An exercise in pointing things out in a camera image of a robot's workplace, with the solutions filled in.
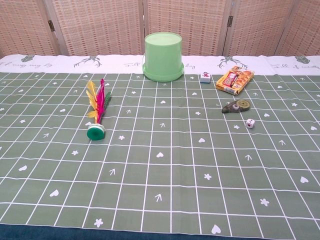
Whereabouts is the green checked tablecloth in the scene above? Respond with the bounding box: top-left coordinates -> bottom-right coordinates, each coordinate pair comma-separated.
0,54 -> 320,239

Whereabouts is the orange snack box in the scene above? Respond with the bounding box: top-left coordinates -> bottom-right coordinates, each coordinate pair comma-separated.
215,65 -> 256,96

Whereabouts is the grey correction tape dispenser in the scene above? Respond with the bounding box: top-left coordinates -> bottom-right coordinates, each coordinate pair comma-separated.
221,99 -> 251,115

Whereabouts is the dark blue fabric edge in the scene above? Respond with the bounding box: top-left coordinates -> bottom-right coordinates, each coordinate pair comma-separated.
0,223 -> 320,240

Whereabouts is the light green plastic bucket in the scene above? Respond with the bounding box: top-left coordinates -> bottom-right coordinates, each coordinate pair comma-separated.
142,32 -> 185,82

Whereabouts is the colourful feather shuttlecock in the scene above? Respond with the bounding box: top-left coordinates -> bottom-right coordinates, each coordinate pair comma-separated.
85,78 -> 112,141

